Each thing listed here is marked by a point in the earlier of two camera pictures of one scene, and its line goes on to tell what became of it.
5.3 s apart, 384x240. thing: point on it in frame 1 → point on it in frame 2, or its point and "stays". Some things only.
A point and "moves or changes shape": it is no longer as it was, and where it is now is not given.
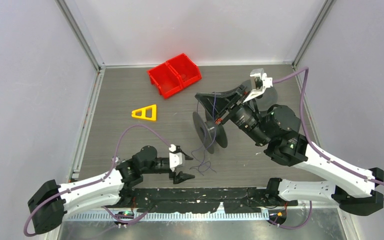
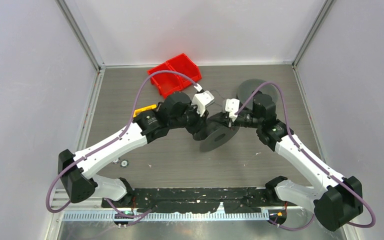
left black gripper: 180,176 → 200,122
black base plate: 204,200 stays
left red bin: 166,80 stays
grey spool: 209,132 moves or changes shape
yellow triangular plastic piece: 143,112 stays
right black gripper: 213,102 → 231,124
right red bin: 186,69 stays
